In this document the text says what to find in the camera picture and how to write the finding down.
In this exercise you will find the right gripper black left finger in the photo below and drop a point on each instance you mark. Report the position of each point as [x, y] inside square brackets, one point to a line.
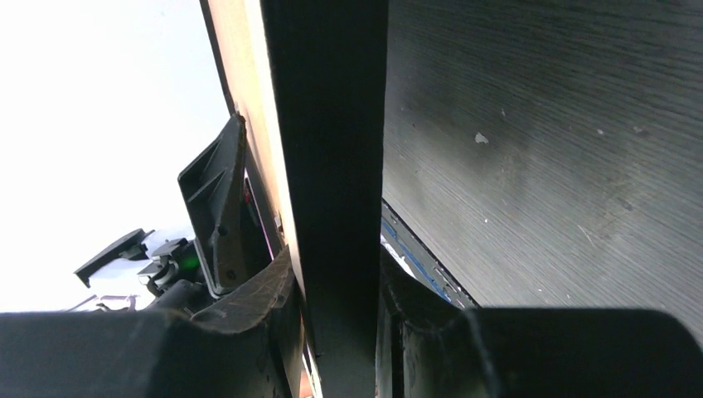
[249, 344]

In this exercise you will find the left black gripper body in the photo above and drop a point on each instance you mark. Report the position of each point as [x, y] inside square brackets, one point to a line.
[175, 278]

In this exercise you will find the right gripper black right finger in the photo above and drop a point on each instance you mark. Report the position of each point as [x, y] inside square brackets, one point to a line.
[426, 347]

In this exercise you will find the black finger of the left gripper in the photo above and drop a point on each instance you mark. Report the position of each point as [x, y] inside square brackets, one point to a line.
[230, 240]

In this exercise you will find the black picture frame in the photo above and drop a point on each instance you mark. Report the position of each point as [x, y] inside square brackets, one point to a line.
[309, 79]

